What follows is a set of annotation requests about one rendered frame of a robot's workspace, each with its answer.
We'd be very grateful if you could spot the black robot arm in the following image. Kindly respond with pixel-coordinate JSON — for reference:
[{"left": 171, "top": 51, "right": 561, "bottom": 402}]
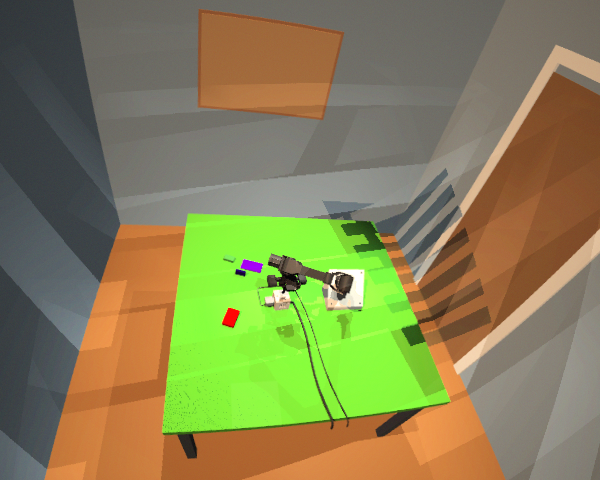
[{"left": 267, "top": 253, "right": 355, "bottom": 295}]

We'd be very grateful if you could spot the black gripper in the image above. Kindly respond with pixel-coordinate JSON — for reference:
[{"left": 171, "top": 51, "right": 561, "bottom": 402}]
[{"left": 266, "top": 274, "right": 307, "bottom": 291}]

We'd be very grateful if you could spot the red flat block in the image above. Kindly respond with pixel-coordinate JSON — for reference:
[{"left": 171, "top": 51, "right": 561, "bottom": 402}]
[{"left": 222, "top": 308, "right": 240, "bottom": 328}]

